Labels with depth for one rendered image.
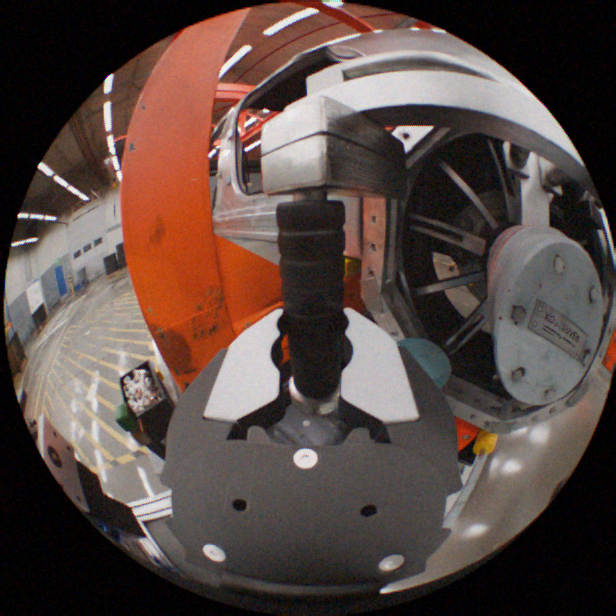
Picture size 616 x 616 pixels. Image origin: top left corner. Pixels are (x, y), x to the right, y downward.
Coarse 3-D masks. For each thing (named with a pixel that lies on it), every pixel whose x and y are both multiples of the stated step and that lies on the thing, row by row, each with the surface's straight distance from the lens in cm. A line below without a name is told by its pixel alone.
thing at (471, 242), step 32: (448, 160) 47; (480, 160) 57; (416, 192) 42; (512, 192) 40; (576, 192) 46; (416, 224) 41; (448, 224) 39; (512, 224) 39; (576, 224) 53; (416, 256) 48; (480, 256) 39; (416, 288) 43; (448, 288) 41; (416, 320) 43; (448, 320) 55; (480, 320) 42; (448, 352) 46; (480, 352) 55; (480, 384) 48
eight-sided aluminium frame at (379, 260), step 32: (416, 128) 32; (448, 128) 36; (416, 160) 35; (384, 224) 31; (384, 256) 32; (608, 256) 45; (384, 288) 35; (608, 288) 46; (384, 320) 36; (608, 320) 43; (448, 384) 43; (480, 416) 42; (512, 416) 44; (544, 416) 45
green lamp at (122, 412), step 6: (114, 408) 44; (120, 408) 42; (126, 408) 41; (120, 414) 41; (126, 414) 40; (132, 414) 42; (120, 420) 41; (126, 420) 41; (132, 420) 41; (120, 426) 42; (126, 426) 42; (132, 426) 42; (138, 426) 42; (126, 432) 44
